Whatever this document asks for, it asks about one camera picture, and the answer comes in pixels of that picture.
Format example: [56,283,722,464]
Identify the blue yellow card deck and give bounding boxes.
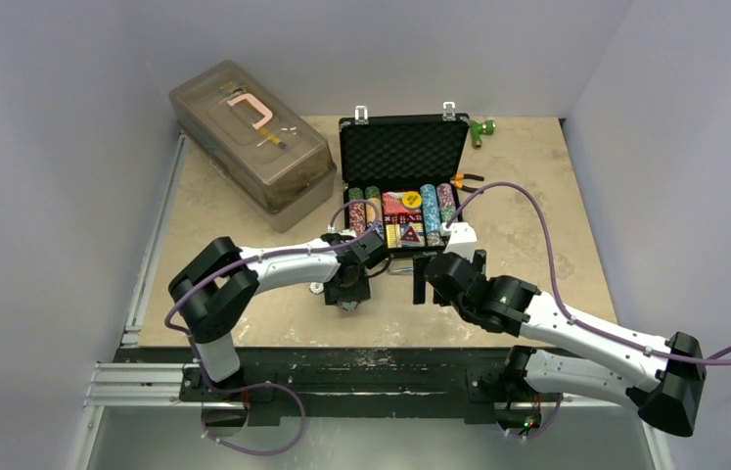
[385,222,414,249]

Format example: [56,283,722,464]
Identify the yellow big blind button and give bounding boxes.
[401,191,423,211]

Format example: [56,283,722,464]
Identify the red card deck box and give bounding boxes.
[382,191,422,215]

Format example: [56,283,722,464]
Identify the red triangle all-in marker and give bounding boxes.
[398,222,426,248]

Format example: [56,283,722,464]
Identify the white dealer chip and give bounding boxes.
[309,283,324,295]

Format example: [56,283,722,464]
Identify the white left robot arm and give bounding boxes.
[168,231,389,400]

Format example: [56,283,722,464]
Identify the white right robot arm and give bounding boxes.
[413,222,707,437]

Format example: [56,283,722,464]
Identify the black poker set case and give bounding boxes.
[338,102,472,276]

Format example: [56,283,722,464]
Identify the red dice in case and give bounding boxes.
[384,214,405,225]

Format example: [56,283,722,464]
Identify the light blue chip row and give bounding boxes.
[420,184,443,247]

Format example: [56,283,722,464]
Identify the red white chip row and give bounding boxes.
[347,187,367,236]

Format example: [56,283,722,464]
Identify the yellow blue chip row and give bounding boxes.
[364,186,386,238]

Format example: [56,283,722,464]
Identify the purple green chip row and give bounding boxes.
[435,182,457,222]

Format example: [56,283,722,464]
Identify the green toy tool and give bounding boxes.
[470,119,496,149]

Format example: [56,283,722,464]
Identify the translucent brown plastic box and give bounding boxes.
[169,60,337,232]

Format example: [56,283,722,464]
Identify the pink c-clamp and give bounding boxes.
[227,92,274,130]

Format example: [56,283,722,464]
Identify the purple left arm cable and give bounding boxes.
[163,199,385,394]

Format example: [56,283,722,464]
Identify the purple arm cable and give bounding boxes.
[442,181,731,368]
[163,199,385,394]

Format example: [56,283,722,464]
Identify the orange handled pliers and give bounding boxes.
[450,173,485,193]

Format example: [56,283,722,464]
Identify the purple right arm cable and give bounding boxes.
[442,181,731,368]

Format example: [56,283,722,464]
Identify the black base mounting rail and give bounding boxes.
[86,347,593,430]

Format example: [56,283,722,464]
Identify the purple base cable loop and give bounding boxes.
[200,381,308,457]

